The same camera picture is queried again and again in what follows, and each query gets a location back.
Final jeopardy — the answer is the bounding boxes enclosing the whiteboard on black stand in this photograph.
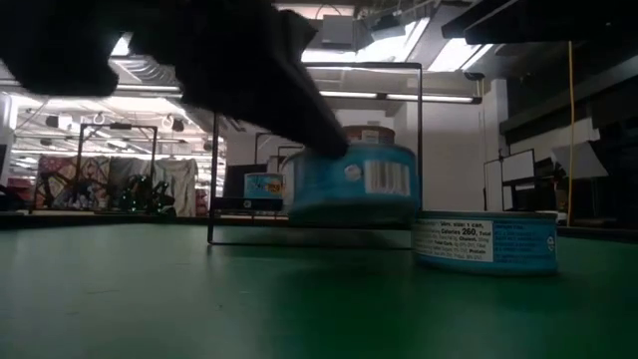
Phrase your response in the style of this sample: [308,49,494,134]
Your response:
[482,148,537,210]

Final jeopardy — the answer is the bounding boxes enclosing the large silver air duct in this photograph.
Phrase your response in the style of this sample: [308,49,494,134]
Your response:
[117,49,186,89]

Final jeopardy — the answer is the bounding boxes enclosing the grey ceiling box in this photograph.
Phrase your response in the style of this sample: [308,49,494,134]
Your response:
[321,13,356,50]

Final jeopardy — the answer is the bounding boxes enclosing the grey slanted panel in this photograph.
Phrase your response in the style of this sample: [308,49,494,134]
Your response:
[549,141,610,180]

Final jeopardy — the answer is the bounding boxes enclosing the red storage bins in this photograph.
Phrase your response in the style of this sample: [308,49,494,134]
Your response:
[5,177,37,203]

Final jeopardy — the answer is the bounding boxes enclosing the black background metal frame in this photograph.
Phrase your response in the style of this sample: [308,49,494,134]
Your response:
[76,123,160,203]

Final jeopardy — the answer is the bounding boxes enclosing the white draped cloth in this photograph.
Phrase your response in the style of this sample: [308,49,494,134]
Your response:
[152,158,199,216]

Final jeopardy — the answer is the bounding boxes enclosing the black metal table frame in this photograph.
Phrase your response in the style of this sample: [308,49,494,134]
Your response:
[0,207,638,246]

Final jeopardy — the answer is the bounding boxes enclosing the black monitor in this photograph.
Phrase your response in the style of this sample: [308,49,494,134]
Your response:
[222,163,248,199]

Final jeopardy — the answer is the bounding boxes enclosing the wooden shelf black wire frame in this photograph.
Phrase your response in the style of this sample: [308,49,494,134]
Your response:
[205,60,425,246]

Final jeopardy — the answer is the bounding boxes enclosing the yellow hanging cable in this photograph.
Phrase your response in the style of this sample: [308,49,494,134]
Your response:
[567,42,576,226]

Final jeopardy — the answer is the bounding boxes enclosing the colourful patterned cloth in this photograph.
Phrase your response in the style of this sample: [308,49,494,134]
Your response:
[33,155,112,202]

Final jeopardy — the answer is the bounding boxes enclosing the black background robot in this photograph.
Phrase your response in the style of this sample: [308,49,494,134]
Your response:
[112,174,176,215]

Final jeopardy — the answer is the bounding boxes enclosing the long ceiling light rail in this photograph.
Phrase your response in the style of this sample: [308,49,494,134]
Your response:
[0,79,482,104]

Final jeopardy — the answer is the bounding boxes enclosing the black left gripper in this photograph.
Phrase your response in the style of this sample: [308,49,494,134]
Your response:
[129,0,351,161]

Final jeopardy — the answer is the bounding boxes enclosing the green table mat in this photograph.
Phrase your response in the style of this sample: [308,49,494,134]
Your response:
[0,221,638,359]

